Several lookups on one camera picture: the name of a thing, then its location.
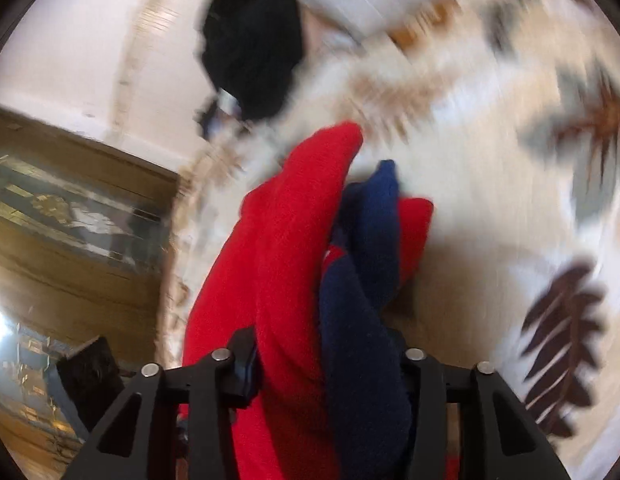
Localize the small blue white object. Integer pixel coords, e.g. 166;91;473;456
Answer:
194;87;243;138

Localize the leaf printed blanket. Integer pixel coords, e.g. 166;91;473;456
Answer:
154;0;620;480

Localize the red and blue sweater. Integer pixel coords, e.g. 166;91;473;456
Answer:
181;121;437;480

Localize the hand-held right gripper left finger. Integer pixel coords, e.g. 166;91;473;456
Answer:
60;327;263;480

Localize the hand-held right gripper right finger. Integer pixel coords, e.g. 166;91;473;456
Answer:
397;345;573;480

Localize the black cloth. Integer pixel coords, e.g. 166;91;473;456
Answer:
199;0;307;122

